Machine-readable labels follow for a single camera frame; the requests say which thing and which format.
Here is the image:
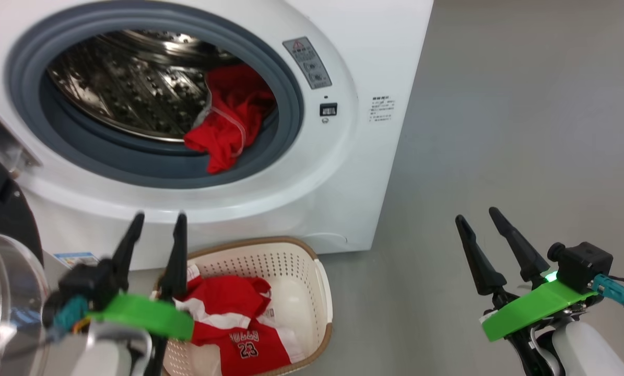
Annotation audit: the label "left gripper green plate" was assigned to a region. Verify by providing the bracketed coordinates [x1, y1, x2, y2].
[87, 211, 195, 376]

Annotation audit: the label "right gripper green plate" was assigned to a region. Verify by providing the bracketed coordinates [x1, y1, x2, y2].
[455, 207, 597, 376]

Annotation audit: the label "red white basketball jersey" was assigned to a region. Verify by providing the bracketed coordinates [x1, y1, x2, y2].
[173, 264, 304, 376]

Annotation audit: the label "plain red shorts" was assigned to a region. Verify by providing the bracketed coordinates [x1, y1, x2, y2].
[184, 64, 277, 174]

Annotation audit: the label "black round glass washer door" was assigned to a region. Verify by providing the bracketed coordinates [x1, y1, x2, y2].
[0, 97, 51, 366]

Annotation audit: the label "grey rubber door seal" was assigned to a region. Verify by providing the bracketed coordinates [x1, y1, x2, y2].
[4, 8, 304, 190]

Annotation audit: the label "cream basket with brown rim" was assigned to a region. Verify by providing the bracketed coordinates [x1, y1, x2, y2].
[152, 236, 334, 376]

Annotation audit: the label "white front-load washing machine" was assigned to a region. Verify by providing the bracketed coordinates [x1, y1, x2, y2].
[0, 0, 435, 272]

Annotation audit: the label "blue energy label sticker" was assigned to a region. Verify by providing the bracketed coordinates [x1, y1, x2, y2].
[53, 252, 99, 268]

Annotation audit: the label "steel washer drum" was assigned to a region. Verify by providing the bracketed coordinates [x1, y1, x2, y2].
[47, 30, 242, 143]

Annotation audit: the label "grey warning label sticker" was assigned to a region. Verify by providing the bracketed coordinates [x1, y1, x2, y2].
[283, 37, 332, 89]

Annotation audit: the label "right camera cable teal plug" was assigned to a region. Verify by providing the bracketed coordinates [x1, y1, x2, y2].
[591, 274, 624, 315]

